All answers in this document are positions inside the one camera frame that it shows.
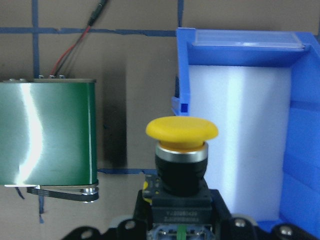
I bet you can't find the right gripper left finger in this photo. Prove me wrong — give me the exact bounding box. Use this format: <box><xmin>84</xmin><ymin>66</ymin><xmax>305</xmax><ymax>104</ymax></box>
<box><xmin>61</xmin><ymin>189</ymin><xmax>153</xmax><ymax>240</ymax></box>

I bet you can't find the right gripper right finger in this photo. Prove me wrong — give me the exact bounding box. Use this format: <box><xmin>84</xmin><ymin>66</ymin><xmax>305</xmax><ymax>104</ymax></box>
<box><xmin>210</xmin><ymin>189</ymin><xmax>317</xmax><ymax>240</ymax></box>

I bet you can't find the yellow push button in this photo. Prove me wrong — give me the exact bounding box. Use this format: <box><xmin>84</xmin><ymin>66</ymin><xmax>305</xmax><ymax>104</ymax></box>
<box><xmin>142</xmin><ymin>116</ymin><xmax>219</xmax><ymax>240</ymax></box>

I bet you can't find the blue right bin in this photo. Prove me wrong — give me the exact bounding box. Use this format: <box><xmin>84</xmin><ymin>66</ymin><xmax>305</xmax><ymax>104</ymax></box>
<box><xmin>172</xmin><ymin>28</ymin><xmax>320</xmax><ymax>237</ymax></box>

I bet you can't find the white foam in right bin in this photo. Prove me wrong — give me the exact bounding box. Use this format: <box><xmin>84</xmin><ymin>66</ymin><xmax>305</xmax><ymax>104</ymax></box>
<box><xmin>189</xmin><ymin>65</ymin><xmax>292</xmax><ymax>221</ymax></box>

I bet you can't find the green conveyor belt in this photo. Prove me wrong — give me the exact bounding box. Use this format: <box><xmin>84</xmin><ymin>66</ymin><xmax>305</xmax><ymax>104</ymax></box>
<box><xmin>0</xmin><ymin>78</ymin><xmax>99</xmax><ymax>203</ymax></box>

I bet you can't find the clear bin label holder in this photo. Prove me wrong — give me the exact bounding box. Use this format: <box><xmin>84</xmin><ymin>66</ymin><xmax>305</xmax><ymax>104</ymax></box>
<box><xmin>188</xmin><ymin>29</ymin><xmax>305</xmax><ymax>50</ymax></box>

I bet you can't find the red black wire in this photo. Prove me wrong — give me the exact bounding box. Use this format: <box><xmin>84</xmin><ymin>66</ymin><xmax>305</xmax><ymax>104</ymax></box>
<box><xmin>48</xmin><ymin>0</ymin><xmax>110</xmax><ymax>77</ymax></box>

